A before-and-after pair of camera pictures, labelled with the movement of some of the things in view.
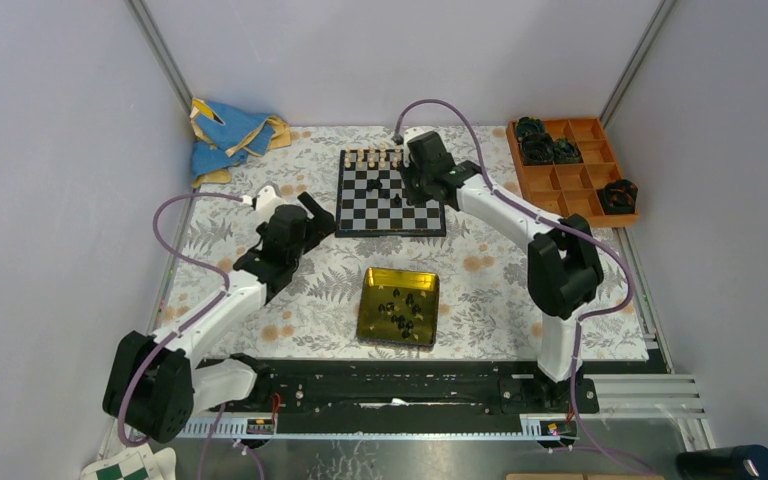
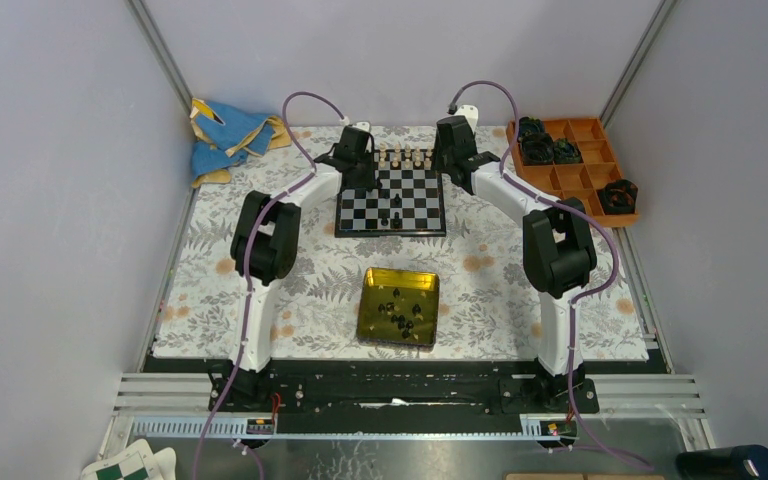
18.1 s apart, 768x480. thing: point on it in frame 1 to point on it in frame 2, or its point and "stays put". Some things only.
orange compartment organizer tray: (572, 188) stays put
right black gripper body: (416, 181) to (440, 159)
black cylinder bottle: (747, 462) stays put
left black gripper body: (294, 260) to (361, 174)
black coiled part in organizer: (566, 151) stays put
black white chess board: (371, 198) stays put
